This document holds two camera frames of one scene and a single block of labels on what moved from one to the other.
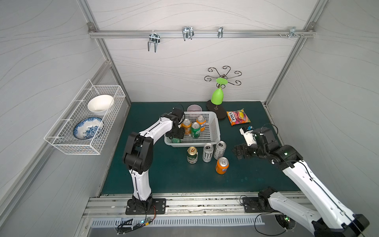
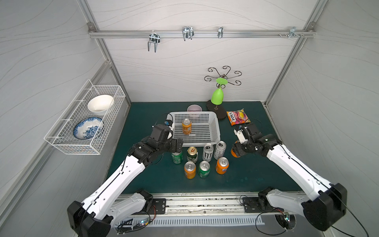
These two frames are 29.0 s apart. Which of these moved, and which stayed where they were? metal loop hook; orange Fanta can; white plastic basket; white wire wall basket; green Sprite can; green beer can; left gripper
Moved: green Sprite can; left gripper
Stayed: white plastic basket; orange Fanta can; green beer can; white wire wall basket; metal loop hook
